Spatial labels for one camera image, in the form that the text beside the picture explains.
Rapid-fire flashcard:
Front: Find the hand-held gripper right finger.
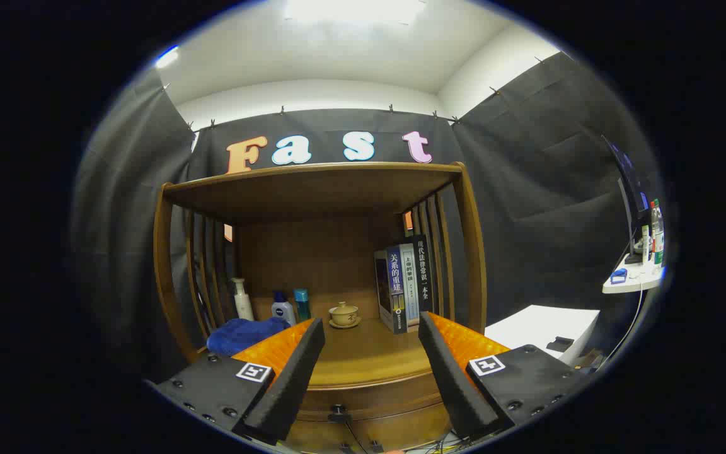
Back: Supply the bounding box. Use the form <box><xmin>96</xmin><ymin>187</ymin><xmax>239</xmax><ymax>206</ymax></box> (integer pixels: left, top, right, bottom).
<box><xmin>418</xmin><ymin>311</ymin><xmax>591</xmax><ymax>442</ymax></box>

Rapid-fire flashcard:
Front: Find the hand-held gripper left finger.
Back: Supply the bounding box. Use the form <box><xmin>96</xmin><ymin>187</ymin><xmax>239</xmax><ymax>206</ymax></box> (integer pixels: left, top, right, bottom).
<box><xmin>149</xmin><ymin>317</ymin><xmax>326</xmax><ymax>445</ymax></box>

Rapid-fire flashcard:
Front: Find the wooden drawer with black knob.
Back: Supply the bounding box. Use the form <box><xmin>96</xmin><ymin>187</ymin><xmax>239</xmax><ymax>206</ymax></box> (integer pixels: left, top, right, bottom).
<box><xmin>287</xmin><ymin>390</ymin><xmax>452</xmax><ymax>445</ymax></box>

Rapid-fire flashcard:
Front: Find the wooden cabinet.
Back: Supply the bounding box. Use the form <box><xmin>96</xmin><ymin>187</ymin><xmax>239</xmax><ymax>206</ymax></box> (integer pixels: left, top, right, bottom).
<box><xmin>153</xmin><ymin>161</ymin><xmax>488</xmax><ymax>454</ymax></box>

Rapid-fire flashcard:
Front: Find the blue towel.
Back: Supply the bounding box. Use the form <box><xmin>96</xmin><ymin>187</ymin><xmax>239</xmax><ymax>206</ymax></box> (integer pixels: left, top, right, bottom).
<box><xmin>207</xmin><ymin>317</ymin><xmax>291</xmax><ymax>357</ymax></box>

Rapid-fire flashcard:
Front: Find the white bottle with blue cap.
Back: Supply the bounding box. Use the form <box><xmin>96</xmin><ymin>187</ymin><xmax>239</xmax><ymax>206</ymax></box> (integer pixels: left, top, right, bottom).
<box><xmin>271</xmin><ymin>291</ymin><xmax>296</xmax><ymax>327</ymax></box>

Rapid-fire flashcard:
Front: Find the beige lidded tea cup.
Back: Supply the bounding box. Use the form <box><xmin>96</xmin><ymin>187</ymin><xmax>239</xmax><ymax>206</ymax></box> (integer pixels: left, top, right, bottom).
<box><xmin>328</xmin><ymin>301</ymin><xmax>362</xmax><ymax>329</ymax></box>

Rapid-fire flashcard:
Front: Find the white pump bottle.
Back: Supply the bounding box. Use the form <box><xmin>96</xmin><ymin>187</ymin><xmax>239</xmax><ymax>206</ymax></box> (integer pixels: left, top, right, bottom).
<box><xmin>231</xmin><ymin>277</ymin><xmax>255</xmax><ymax>321</ymax></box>

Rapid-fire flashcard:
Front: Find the white box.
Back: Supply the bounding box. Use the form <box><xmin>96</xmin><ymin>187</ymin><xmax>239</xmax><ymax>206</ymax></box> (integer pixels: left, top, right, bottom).
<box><xmin>485</xmin><ymin>305</ymin><xmax>601</xmax><ymax>366</ymax></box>

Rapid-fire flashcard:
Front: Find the light blue book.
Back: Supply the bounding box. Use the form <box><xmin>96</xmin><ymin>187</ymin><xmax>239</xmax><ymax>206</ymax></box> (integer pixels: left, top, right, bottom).
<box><xmin>401</xmin><ymin>243</ymin><xmax>420</xmax><ymax>327</ymax></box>

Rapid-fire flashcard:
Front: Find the dark blue book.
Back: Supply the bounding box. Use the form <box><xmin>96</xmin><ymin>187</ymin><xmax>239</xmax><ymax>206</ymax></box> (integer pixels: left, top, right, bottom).
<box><xmin>374</xmin><ymin>245</ymin><xmax>409</xmax><ymax>334</ymax></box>

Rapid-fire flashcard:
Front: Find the black book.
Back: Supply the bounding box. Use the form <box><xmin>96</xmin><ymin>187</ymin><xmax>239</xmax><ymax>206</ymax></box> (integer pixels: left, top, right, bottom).
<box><xmin>412</xmin><ymin>235</ymin><xmax>434</xmax><ymax>314</ymax></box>

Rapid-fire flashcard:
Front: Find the black backdrop cloth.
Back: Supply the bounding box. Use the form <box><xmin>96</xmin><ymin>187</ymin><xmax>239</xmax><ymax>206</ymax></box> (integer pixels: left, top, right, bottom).
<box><xmin>72</xmin><ymin>52</ymin><xmax>663</xmax><ymax>385</ymax></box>

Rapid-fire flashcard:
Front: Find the green label bottle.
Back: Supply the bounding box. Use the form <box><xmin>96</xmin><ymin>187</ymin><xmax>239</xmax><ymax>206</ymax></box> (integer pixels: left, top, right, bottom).
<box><xmin>650</xmin><ymin>199</ymin><xmax>664</xmax><ymax>265</ymax></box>

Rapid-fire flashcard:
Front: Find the computer monitor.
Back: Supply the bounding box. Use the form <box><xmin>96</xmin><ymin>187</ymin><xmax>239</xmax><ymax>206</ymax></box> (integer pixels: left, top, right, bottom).
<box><xmin>601</xmin><ymin>134</ymin><xmax>654</xmax><ymax>264</ymax></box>

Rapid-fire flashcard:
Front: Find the ceiling light panel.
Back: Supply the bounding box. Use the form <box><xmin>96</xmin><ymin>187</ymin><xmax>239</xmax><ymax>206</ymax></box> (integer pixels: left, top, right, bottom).
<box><xmin>284</xmin><ymin>0</ymin><xmax>427</xmax><ymax>26</ymax></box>

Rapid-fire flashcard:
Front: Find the white cable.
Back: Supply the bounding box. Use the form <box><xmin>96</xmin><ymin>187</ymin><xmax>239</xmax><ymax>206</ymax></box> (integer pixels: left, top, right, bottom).
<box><xmin>608</xmin><ymin>289</ymin><xmax>646</xmax><ymax>374</ymax></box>

